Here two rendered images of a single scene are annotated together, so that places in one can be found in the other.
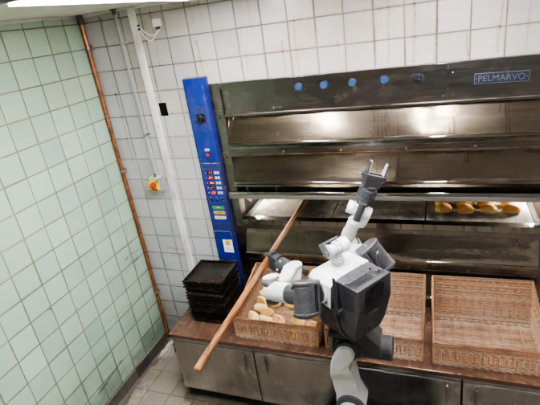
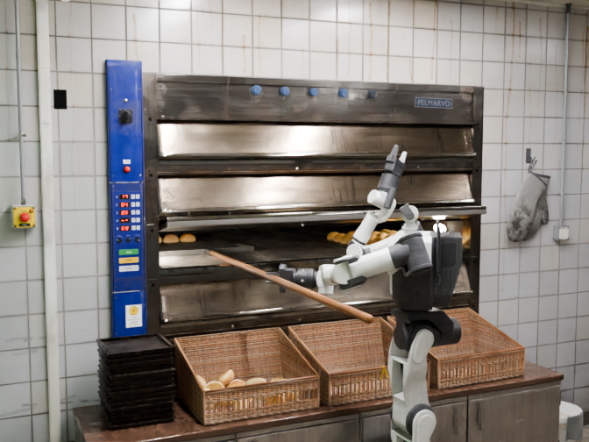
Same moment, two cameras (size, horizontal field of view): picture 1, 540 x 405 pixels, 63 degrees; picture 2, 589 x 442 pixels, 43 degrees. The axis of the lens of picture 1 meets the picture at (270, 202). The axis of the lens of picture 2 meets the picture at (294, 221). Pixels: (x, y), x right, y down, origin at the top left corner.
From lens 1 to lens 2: 2.40 m
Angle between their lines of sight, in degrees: 48
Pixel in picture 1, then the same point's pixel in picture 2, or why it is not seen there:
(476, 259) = not seen: hidden behind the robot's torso
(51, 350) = not seen: outside the picture
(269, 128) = (216, 138)
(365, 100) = (323, 112)
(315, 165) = (266, 188)
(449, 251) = not seen: hidden behind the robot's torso
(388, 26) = (349, 41)
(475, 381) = (478, 395)
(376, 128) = (336, 144)
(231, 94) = (170, 89)
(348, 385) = (419, 388)
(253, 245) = (172, 310)
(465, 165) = (410, 187)
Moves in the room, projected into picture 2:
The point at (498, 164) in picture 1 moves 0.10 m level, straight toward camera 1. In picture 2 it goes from (435, 185) to (443, 186)
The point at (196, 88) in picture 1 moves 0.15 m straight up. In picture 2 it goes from (126, 74) to (126, 40)
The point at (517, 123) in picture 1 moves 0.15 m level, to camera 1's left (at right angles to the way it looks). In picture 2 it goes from (448, 145) to (433, 145)
